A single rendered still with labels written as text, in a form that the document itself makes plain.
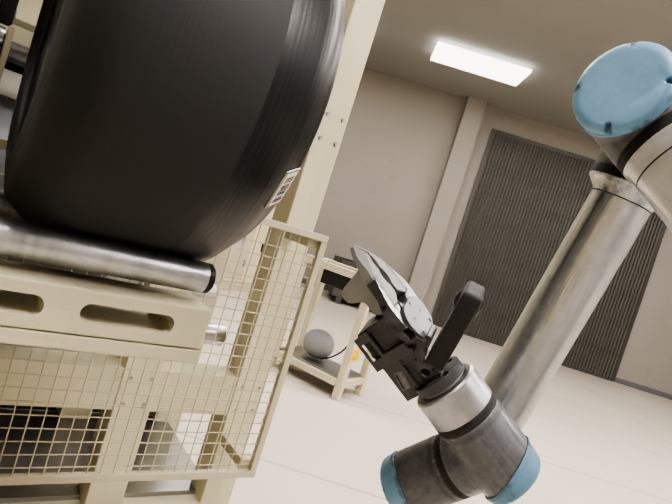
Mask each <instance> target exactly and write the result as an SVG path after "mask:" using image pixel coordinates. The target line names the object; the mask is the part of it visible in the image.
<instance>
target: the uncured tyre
mask: <svg viewBox="0 0 672 504"><path fill-rule="evenodd" d="M344 28H345V0H43V3H42V6H41V10H40V13H39V17H38V20H37V24H36V27H35V31H34V34H33V38H32V41H31V45H30V48H29V52H28V56H27V59H26V63H25V67H24V71H23V74H22V78H21V82H20V86H19V90H18V94H17V98H16V102H15V106H14V111H13V115H12V119H11V124H10V129H9V134H8V139H7V146H6V157H5V173H4V196H5V197H6V199H7V200H8V201H9V202H10V204H11V205H12V206H13V208H14V209H15V210H16V211H17V213H18V214H19V215H20V217H21V218H22V219H23V221H25V222H29V223H34V224H38V225H42V226H47V227H51V228H56V229H60V230H65V231H69V232H73V233H78V234H82V235H87V236H91V237H96V238H100V239H105V240H109V241H113V242H118V243H122V244H127V245H131V246H136V247H140V248H144V249H149V250H153V251H158V252H162V253H167V254H171V255H176V256H180V257H184V258H189V259H193V260H198V261H202V262H203V261H206V260H209V259H211V258H213V257H215V256H216V255H218V254H219V253H221V252H223V251H224V250H226V249H227V248H229V247H230V246H232V245H233V244H235V243H236V242H238V241H239V240H241V239H242V238H244V237H245V236H247V235H248V234H249V233H250V232H252V231H253V230H254V229H255V228H256V227H257V226H258V225H259V224H260V223H261V222H262V221H263V220H264V219H265V218H266V217H267V216H268V214H269V213H270V212H271V211H272V210H273V208H274V207H275V206H276V205H274V206H271V207H269V208H267V209H265V206H266V205H267V203H268V201H269V200H270V198H271V196H272V195H273V193H274V191H275V190H276V188H277V187H278V185H279V183H280V182H281V180H282V178H283V177H284V175H285V173H286V172H287V171H290V170H293V169H297V168H300V167H301V165H302V163H303V161H304V159H305V157H306V155H307V153H308V151H309V149H310V147H311V145H312V143H313V140H314V138H315V136H316V133H317V131H318V129H319V126H320V124H321V121H322V118H323V116H324V113H325V110H326V107H327V104H328V101H329V98H330V95H331V92H332V89H333V85H334V81H335V78H336V74H337V70H338V65H339V61H340V56H341V50H342V44H343V37H344Z"/></svg>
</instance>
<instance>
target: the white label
mask: <svg viewBox="0 0 672 504"><path fill-rule="evenodd" d="M300 169H301V168H297V169H293V170H290V171H287V172H286V173H285V175H284V177H283V178H282V180H281V182H280V183H279V185H278V187H277V188H276V190H275V191H274V193H273V195H272V196H271V198H270V200H269V201H268V203H267V205H266V206H265V209H267V208H269V207H271V206H274V205H276V204H278V203H280V201H281V200H282V198H283V196H284V195H285V193H286V192H287V190H288V188H289V187H290V185H291V184H292V182H293V180H294V179H295V177H296V176H297V174H298V172H299V171H300Z"/></svg>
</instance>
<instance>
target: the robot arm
mask: <svg viewBox="0 0 672 504"><path fill-rule="evenodd" d="M572 105H573V111H574V114H575V116H576V119H577V122H578V124H579V126H580V127H581V128H582V129H583V130H584V131H585V132H587V133H588V134H590V135H591V136H592V138H593V139H594V140H595V141H596V142H597V144H598V145H599V146H600V147H601V148H600V151H599V154H598V157H597V159H596V161H595V163H594V165H593V166H592V168H591V170H590V172H589V176H590V179H591V182H592V185H593V187H592V190H591V192H590V194H589V196H588V197H587V199H586V201H585V203H584V204H583V206H582V208H581V210H580V211H579V213H578V215H577V217H576V219H575V220H574V222H573V224H572V226H571V227H570V229H569V231H568V233H567V234H566V236H565V238H564V240H563V241H562V243H561V245H560V247H559V248H558V250H557V252H556V254H555V255H554V257H553V259H552V261H551V263H550V264H549V266H548V268H547V270H546V271H545V273H544V275H543V277H542V278H541V280H540V282H539V284H538V285H537V287H536V289H535V291H534V292H533V294H532V296H531V298H530V300H529V301H528V303H527V305H526V307H525V308H524V310H523V312H522V314H521V315H520V317H519V319H518V321H517V322H516V324H515V326H514V328H513V329H512V331H511V333H510V335H509V336H508V338H507V340H506V342H505V344H504V345H503V347H502V349H501V351H500V352H499V354H498V356H497V358H496V359H495V361H494V363H493V365H492V366H491V368H490V370H489V372H488V373H487V375H486V377H485V379H484V380H483V378H482V377H481V376H480V374H479V373H478V372H477V370H476V369H475V368H474V366H473V365H472V364H470V363H462V362H461V361H460V360H459V358H458V357H457V356H451V355H452V354H453V352H454V350H455V348H456V347H457V345H458V343H459V342H460V340H461V338H462V336H463V335H464V333H465V331H466V329H467V328H468V326H469V324H470V322H471V321H472V319H473V317H475V316H477V315H478V314H479V313H480V312H481V311H482V309H483V306H484V299H483V297H484V293H485V288H484V287H483V286H481V285H479V284H477V283H475V282H473V281H468V282H467V283H466V285H465V287H464V289H463V288H462V289H461V290H459V291H458V292H457V293H456V295H455V296H454V299H453V306H454V307H453V309H452V311H451V312H450V314H449V316H448V318H447V320H446V322H445V323H444V325H443V327H442V329H441V331H440V332H439V334H438V336H437V338H436V340H435V342H434V343H433V345H432V347H431V349H430V350H429V349H428V348H429V346H430V344H431V342H432V340H433V338H434V335H435V333H436V331H437V327H436V326H434V324H433V323H432V322H433V320H432V317H431V315H430V313H429V312H428V310H427V308H426V307H425V305H424V304H423V303H422V301H421V300H420V299H419V298H418V297H417V296H416V294H415V292H414V291H413V289H412V288H411V287H410V285H409V284H408V283H407V282H406V281H405V280H404V278H403V277H401V276H400V275H399V274H398V273H397V272H396V271H395V270H394V269H393V268H392V267H391V266H390V265H387V264H386V263H385V262H384V261H383V260H382V259H380V258H379V257H377V256H376V255H374V254H373V253H371V252H370V251H368V250H366V249H364V248H362V247H359V246H357V245H354V246H353V247H352V248H350V251H351V254H352V257H353V260H354V262H355V265H356V267H357V269H358V270H357V272H356V273H355V274H354V276H353V277H352V278H351V280H350V281H349V282H348V283H347V285H346V286H345V287H344V289H343V291H342V295H343V298H344V299H345V300H346V301H347V302H348V303H361V302H362V303H365V304H366V305H367V306H368V307H369V309H370V310H371V311H372V312H373V313H375V314H376V315H375V316H374V317H372V318H371V319H370V320H369V321H368V322H367V323H366V325H365V326H364V327H363V329H362V330H361V331H360V332H359V334H358V338H357V339H355V340H354V342H355V343H356V345H357V346H358V347H359V349H360V350H361V351H362V353H363V354H364V355H365V357H366V358H367V359H368V361H369V362H370V363H371V365H372V366H373V367H374V369H375V370H376V371H377V372H379V371H381V370H382V369H383V370H384V371H385V372H386V374H387V375H388V376H389V378H390V379H391V380H392V382H393V383H394V384H395V386H396V387H397V388H398V389H399V391H400V392H401V393H402V395H403V396H404V397H405V399H406V400H407V401H409V400H411V399H413V398H415V397H417V396H418V398H417V405H418V406H419V408H420V409H421V410H422V412H423V413H424V414H425V416H426V417H427V418H428V420H429V421H430V422H431V424H432V425H433V426H434V428H435V429H436V431H437V432H438V434H436V435H433V436H431V437H429V438H427V439H424V440H422V441H420V442H417V443H415V444H413V445H410V446H408V447H406V448H404V449H401V450H399V451H397V450H396V451H394V452H393V453H392V454H390V455H388V456H387V457H385V459H384V460H383V461H382V464H381V467H380V482H381V486H382V488H383V489H382V491H383V492H384V496H385V498H386V500H387V502H388V504H453V503H456V502H459V501H462V500H465V499H468V498H470V497H473V496H476V495H479V494H482V493H483V494H484V496H485V498H486V500H487V501H489V502H491V503H492V504H509V503H512V502H514V501H516V500H517V499H519V498H520V497H522V496H523V495H524V494H525V493H526V492H527V491H528V490H529V489H530V488H531V487H532V486H533V484H534V483H535V481H536V479H537V477H538V475H539V472H540V468H541V461H540V457H539V455H538V453H537V452H536V450H535V449H534V447H533V446H532V444H531V443H530V439H529V437H528V436H526V435H524V433H523V432H522V429H523V428H524V426H525V424H526V423H527V421H528V419H529V418H530V416H531V414H532V413H533V411H534V409H535V408H536V406H537V404H538V403H539V401H540V399H541V398H542V396H543V394H544V392H545V391H546V389H547V387H548V386H549V384H550V382H551V381H552V379H553V377H554V376H555V374H556V372H557V371H558V369H559V367H560V366H561V364H562V362H563V361H564V359H565V357H566V356H567V354H568V352H569V351H570V349H571V347H572V346H573V344H574V342H575V341H576V339H577V337H578V335H579V334H580V332H581V330H582V329H583V327H584V325H585V324H586V322H587V320H588V319H589V317H590V315H591V314H592V312H593V310H594V309H595V307H596V305H597V304H598V302H599V300H600V299H601V297H602V295H603V294H604V292H605V290H606V289H607V287H608V285H609V284H610V282H611V280H612V278H613V277H614V275H615V273H616V272H617V270H618V268H619V267H620V265H621V263H622V262H623V260H624V258H625V257H626V255H627V253H628V252H629V250H630V248H631V247H632V245H633V243H634V242H635V240H636V238H637V237H638V235H639V233H640V232H641V230H642V228H643V227H644V225H645V223H646V221H647V220H648V218H649V216H650V215H651V213H653V212H654V211H655V212H656V213H657V214H658V216H659V217H660V218H661V219H662V221H663V222H664V223H665V224H666V226H667V227H668V228H669V229H670V231H671V232H672V52H671V51H670V50H668V49H667V48H666V47H664V46H662V45H660V44H657V43H653V42H635V43H627V44H624V45H621V46H618V47H615V48H613V49H611V50H609V51H607V52H606V53H604V54H603V55H601V56H600V57H598V58H597V59H596V60H595V61H593V62H592V63H591V64H590V65H589V66H588V67H587V69H586V70H585V71H584V72H583V74H582V75H581V77H580V78H579V80H578V82H577V84H576V87H575V90H574V94H573V102H572ZM397 299H398V300H399V302H397ZM362 345H364V346H365V347H366V348H367V350H368V351H369V352H370V354H371V355H372V358H374V359H375V361H374V362H373V360H372V359H371V358H370V356H369V355H368V354H367V352H366V351H365V350H364V348H363V347H362Z"/></svg>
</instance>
